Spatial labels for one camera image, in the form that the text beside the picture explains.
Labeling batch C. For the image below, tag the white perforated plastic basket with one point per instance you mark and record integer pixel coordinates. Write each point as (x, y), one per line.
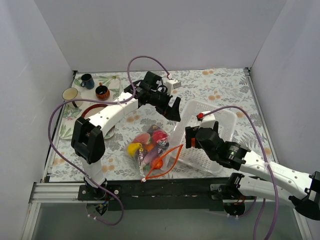
(197, 158)

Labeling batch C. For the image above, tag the yellow fake lemon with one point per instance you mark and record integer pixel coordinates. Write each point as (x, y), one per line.
(133, 148)

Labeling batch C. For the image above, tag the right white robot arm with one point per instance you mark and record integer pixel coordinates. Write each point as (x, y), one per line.
(256, 178)

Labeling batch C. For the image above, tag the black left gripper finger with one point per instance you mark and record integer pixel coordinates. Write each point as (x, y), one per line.
(163, 107)
(172, 113)

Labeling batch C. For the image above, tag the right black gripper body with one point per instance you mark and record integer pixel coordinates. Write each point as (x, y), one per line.
(198, 135)

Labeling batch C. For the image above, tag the aluminium frame rail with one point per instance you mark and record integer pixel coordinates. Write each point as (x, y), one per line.
(55, 192)

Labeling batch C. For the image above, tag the red rimmed plate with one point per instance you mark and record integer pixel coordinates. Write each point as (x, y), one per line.
(94, 109)

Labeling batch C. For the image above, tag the leaf patterned serving tray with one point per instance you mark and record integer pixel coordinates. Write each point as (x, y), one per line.
(70, 115)

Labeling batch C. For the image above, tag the cream enamel mug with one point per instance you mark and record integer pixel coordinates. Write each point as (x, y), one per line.
(70, 94)

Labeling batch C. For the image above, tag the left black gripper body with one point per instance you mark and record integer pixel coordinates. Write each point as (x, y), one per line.
(166, 107)

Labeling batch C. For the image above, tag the dark blue mug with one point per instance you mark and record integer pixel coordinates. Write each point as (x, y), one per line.
(87, 81)

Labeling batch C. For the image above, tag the red fake apple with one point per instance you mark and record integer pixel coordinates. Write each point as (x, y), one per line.
(159, 135)

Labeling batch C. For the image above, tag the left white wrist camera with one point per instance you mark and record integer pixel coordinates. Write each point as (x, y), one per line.
(172, 84)

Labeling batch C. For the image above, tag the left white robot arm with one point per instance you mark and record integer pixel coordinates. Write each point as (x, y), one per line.
(88, 138)

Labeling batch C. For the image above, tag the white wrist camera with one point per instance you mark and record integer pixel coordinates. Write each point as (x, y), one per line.
(172, 84)
(206, 120)

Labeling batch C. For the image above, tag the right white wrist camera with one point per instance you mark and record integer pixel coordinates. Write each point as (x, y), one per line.
(206, 120)

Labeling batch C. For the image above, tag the brown orange small cup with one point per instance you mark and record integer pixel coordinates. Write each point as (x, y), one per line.
(102, 92)

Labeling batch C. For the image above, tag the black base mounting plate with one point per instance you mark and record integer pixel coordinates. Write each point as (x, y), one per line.
(170, 202)

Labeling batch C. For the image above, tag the clear zip top bag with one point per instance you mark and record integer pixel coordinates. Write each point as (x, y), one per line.
(155, 159)

